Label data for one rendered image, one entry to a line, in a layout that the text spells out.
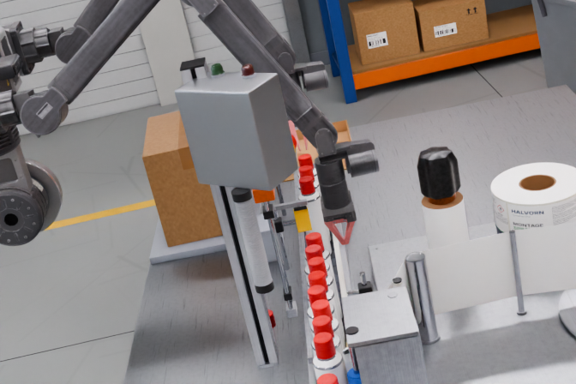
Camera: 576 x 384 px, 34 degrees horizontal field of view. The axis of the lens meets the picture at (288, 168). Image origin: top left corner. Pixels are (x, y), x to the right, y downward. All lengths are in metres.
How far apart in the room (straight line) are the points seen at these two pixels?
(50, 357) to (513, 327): 2.41
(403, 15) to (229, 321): 3.74
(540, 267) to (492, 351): 0.19
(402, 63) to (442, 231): 3.76
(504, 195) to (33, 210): 1.06
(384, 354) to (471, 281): 0.45
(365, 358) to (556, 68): 3.10
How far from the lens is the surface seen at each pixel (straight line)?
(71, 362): 3.86
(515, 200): 2.06
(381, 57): 5.75
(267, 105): 1.63
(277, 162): 1.67
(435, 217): 1.98
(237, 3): 2.35
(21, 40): 2.40
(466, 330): 1.92
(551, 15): 4.34
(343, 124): 3.05
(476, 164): 2.70
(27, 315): 4.30
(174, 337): 2.19
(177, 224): 2.51
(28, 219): 2.26
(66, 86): 1.89
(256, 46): 1.86
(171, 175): 2.45
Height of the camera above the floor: 1.98
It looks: 23 degrees down
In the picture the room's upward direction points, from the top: 13 degrees counter-clockwise
